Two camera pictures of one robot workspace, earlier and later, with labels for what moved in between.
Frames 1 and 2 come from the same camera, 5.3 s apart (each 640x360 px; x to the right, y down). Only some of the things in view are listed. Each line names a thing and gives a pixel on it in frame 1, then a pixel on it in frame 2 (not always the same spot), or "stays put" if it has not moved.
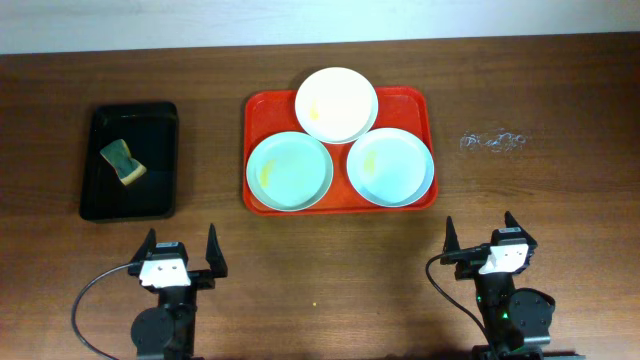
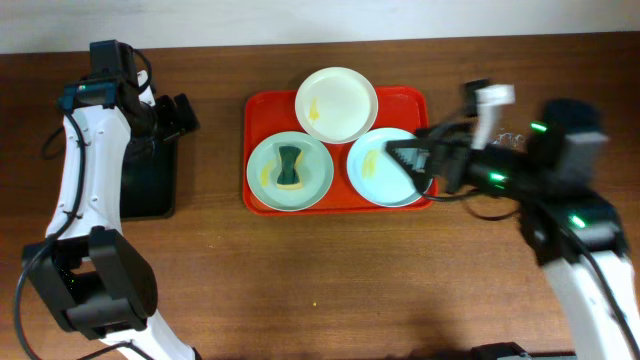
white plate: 336,105 stays put
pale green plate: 289,171 stays put
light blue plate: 390,167 stays put
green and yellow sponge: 118,155 to 290,175
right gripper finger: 452,249 to 422,179
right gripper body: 486,284 to 453,156
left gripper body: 201,275 to 176,115
